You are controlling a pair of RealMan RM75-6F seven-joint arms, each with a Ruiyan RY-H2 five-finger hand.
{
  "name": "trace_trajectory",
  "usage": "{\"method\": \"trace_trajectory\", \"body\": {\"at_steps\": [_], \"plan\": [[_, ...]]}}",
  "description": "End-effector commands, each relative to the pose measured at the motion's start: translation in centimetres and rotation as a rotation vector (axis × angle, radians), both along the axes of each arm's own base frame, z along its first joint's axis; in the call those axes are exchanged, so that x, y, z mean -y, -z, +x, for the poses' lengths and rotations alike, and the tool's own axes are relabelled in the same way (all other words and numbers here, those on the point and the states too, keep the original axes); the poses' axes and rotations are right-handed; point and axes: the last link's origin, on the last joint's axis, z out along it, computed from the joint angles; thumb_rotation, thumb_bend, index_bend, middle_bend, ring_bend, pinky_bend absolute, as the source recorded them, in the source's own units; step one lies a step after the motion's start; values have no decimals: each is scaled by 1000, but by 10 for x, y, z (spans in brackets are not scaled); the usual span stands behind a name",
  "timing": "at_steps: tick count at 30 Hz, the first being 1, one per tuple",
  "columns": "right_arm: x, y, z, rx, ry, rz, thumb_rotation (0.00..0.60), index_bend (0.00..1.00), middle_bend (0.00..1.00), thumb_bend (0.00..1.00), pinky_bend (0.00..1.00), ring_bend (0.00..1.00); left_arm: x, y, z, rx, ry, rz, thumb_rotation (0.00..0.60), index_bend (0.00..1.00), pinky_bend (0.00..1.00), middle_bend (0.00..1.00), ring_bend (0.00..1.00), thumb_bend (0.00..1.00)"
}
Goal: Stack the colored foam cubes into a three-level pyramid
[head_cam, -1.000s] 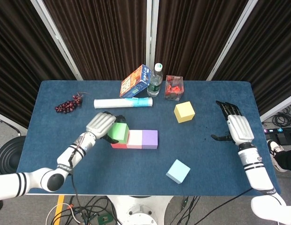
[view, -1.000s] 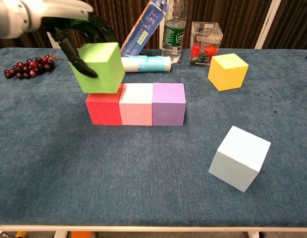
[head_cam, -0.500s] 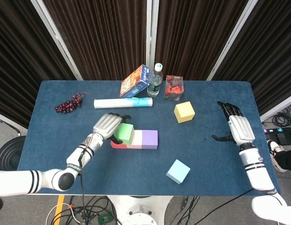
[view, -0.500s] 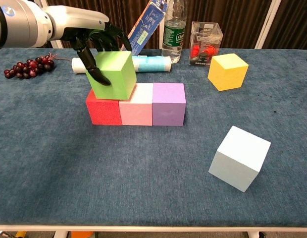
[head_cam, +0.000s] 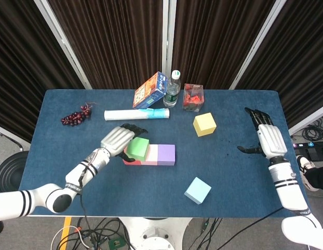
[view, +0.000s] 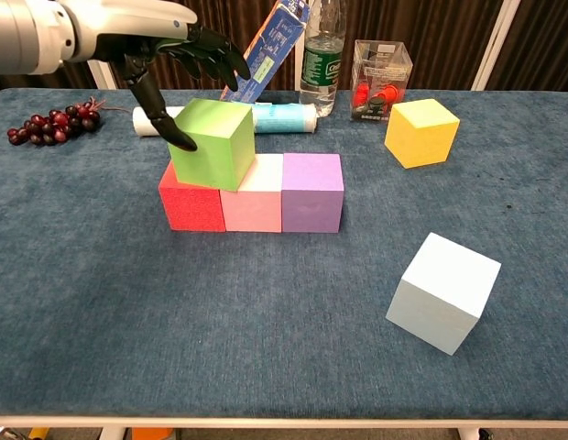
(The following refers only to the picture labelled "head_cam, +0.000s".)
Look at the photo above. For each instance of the blue fabric table cover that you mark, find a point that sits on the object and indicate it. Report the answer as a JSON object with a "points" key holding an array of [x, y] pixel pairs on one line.
{"points": [[112, 187]]}

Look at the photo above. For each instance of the white screen bottom rail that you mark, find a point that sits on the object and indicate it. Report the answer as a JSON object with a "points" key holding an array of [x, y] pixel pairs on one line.
{"points": [[307, 119], [10, 135]]}

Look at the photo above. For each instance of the white sneaker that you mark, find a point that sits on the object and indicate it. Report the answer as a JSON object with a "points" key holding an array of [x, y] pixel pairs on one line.
{"points": [[303, 166]]}

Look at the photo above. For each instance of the blue cardboard box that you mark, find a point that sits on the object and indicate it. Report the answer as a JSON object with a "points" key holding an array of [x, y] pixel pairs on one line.
{"points": [[148, 93]]}

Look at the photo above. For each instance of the dark brown pleated screen panel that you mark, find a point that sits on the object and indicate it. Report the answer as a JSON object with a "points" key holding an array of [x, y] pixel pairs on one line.
{"points": [[112, 39], [216, 39], [302, 52], [20, 65]]}

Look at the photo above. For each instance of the red foam cube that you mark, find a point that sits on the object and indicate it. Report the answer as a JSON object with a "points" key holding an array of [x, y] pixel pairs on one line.
{"points": [[134, 163]]}

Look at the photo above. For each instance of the white round pedestal base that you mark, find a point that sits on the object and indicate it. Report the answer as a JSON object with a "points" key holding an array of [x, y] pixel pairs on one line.
{"points": [[156, 234]]}

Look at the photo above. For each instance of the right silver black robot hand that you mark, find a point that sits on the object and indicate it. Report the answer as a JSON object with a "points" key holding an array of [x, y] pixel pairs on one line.
{"points": [[272, 140]]}

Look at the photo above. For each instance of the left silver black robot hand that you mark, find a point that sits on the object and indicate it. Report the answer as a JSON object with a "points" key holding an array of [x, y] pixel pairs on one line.
{"points": [[116, 142]]}

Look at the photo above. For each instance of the black trouser leg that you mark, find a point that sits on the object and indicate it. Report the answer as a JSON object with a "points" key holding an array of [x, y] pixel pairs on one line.
{"points": [[319, 178]]}

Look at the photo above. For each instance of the clear plastic water bottle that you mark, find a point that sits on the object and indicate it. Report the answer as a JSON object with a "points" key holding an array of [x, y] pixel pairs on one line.
{"points": [[172, 91]]}

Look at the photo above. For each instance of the dark red grape bunch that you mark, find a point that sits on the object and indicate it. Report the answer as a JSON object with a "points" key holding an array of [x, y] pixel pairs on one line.
{"points": [[75, 119]]}

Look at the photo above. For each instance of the green foam cube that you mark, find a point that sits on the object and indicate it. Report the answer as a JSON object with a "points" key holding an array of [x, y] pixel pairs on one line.
{"points": [[138, 148]]}

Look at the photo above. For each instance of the purple foam cube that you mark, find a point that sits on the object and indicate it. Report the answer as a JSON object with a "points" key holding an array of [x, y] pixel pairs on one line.
{"points": [[166, 153]]}

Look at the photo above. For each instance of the white plastic bag roll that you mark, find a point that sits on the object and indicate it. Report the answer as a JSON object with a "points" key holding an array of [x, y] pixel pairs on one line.
{"points": [[125, 114]]}

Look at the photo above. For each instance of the yellow foam cube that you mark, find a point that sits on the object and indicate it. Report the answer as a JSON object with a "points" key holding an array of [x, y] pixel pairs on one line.
{"points": [[204, 125]]}

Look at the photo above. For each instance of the clear box with red pieces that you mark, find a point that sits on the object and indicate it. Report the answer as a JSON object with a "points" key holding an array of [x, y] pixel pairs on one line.
{"points": [[192, 99]]}

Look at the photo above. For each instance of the light blue foam cube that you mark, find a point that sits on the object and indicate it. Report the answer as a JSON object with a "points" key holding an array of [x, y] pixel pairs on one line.
{"points": [[198, 190]]}

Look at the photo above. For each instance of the white screen post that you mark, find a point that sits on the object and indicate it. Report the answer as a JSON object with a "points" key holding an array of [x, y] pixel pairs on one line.
{"points": [[168, 31], [63, 44], [255, 44]]}

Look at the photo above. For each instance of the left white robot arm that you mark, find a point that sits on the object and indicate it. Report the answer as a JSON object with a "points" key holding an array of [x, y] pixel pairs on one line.
{"points": [[47, 198]]}

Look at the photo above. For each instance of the pink foam cube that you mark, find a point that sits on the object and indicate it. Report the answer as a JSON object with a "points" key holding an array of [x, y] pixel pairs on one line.
{"points": [[152, 156]]}

